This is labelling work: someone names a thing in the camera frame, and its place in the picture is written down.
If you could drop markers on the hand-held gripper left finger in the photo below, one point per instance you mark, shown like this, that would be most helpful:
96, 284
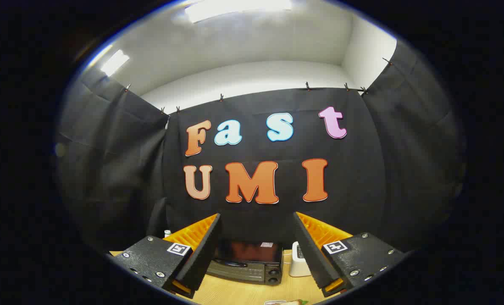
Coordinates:
201, 258

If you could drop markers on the black toaster oven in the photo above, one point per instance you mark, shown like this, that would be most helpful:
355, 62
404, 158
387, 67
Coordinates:
252, 271

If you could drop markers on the white pop-up toaster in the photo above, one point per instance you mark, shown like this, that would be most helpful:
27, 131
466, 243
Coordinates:
296, 267

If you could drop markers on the black backdrop cloth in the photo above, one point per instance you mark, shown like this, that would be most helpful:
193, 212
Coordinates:
362, 178

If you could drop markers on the ceiling light panel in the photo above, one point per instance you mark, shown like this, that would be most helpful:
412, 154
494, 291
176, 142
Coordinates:
114, 62

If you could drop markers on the toast lettuce sandwich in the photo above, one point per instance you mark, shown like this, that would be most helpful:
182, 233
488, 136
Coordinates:
288, 302

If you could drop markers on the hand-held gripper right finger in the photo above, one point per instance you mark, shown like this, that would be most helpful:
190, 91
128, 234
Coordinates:
313, 258

